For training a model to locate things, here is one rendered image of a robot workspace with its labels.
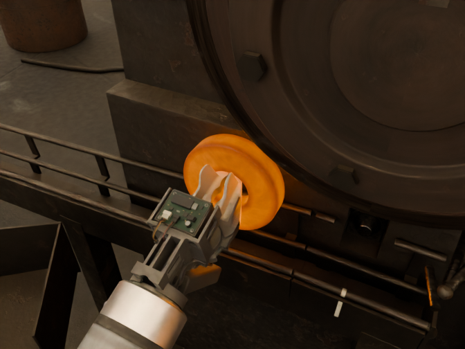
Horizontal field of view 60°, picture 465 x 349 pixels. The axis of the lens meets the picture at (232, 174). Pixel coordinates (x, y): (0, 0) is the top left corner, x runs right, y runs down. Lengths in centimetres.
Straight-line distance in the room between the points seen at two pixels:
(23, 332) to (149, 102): 43
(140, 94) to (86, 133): 154
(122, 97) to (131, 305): 39
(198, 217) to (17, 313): 43
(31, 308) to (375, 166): 63
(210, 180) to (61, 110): 201
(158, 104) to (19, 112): 194
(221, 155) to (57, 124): 190
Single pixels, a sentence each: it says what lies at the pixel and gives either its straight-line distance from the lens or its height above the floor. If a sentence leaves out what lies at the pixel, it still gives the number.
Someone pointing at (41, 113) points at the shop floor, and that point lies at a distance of 253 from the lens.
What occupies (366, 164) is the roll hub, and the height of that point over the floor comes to 101.
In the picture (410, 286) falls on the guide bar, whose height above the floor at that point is 70.
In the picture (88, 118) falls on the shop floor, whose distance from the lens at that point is 238.
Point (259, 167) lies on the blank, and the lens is 53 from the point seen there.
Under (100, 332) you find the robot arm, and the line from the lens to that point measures 47.
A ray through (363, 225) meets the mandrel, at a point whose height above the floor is 75.
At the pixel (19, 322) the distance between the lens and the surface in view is 79.
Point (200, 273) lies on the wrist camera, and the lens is 54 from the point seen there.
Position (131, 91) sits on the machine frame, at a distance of 75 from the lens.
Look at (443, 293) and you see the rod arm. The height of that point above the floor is 90.
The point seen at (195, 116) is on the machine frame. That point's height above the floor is 87.
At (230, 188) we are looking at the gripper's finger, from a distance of 53.
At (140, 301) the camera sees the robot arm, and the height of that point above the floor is 85.
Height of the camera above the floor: 123
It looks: 41 degrees down
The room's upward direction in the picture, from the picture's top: straight up
